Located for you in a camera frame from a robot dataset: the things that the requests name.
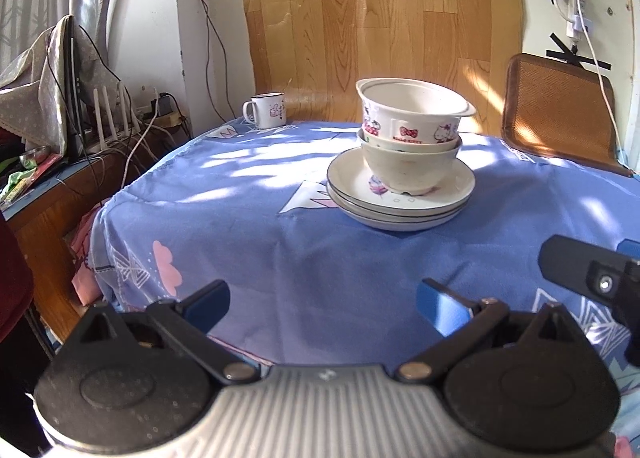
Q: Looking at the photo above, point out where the black tape strip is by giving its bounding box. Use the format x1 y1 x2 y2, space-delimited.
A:
546 32 612 71

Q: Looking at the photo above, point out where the white cable bundle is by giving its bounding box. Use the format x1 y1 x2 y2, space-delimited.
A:
82 102 171 189

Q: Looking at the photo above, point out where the white charger cable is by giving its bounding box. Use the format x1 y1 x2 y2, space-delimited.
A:
579 0 627 159

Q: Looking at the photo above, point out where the white enamel mug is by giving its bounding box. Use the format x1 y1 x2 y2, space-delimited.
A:
242 92 287 129

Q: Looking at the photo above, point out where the white antenna router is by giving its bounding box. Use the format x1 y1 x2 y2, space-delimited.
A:
80 82 143 153

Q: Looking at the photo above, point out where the woven rattan mat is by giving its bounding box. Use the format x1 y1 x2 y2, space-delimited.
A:
501 54 632 177

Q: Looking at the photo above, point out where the blue patterned tablecloth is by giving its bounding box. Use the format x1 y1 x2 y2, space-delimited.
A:
90 120 640 458

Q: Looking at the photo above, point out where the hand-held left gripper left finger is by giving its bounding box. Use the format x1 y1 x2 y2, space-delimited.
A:
75 279 262 386

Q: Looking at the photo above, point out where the white feather print plate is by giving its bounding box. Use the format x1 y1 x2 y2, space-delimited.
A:
327 148 476 212

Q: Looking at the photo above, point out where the white black-rimmed plate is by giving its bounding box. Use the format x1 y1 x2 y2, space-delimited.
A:
327 183 473 223
334 195 468 232

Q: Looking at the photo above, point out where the grey spotted cloth cover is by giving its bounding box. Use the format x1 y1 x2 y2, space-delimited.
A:
0 18 76 151

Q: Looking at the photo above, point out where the green packet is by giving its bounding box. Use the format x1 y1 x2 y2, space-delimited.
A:
0 172 32 205

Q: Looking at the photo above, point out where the black wall cable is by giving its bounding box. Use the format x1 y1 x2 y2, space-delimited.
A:
190 0 238 121

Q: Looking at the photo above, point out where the wooden side cabinet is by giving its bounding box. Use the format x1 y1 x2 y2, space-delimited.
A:
0 148 131 349

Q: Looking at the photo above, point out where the grey patterned curtain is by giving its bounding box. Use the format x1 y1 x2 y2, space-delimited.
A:
0 0 121 83

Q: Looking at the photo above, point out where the black monitor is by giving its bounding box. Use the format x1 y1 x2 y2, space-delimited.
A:
62 18 87 161

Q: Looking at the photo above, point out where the wood grain wall sheet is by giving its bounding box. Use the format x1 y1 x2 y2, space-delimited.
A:
242 0 526 139

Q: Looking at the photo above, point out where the pink cloth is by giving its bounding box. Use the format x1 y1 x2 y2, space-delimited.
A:
71 210 108 306

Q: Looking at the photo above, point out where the cream plain bowl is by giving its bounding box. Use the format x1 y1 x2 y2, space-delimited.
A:
357 130 462 197

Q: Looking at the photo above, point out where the small steel bowl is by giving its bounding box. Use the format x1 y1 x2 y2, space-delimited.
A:
20 147 52 167

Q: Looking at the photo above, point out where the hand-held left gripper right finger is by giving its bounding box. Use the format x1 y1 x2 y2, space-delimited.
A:
397 278 576 384

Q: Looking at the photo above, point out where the yellowed power strip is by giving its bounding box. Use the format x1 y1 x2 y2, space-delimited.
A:
132 108 185 129

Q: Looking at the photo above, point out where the white cartoon print bowl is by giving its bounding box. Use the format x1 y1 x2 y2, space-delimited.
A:
356 78 477 147

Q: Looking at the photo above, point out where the white charger plug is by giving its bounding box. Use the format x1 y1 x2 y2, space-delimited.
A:
565 12 594 41

